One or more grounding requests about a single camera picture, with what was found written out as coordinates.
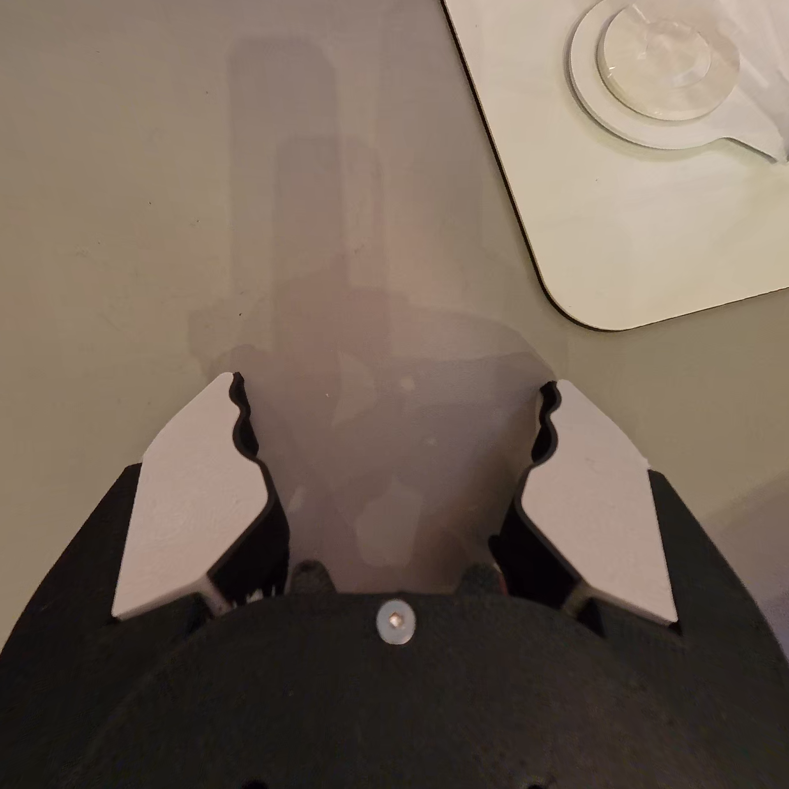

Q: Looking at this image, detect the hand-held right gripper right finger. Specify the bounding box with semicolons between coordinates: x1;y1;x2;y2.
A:
490;379;680;631

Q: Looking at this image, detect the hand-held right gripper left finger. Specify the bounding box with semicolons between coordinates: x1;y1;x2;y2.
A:
111;371;279;621

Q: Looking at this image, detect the clear round stand foot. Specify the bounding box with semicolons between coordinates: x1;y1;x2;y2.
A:
568;0;789;162

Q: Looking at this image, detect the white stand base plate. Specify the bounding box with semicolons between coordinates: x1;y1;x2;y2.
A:
441;0;789;334

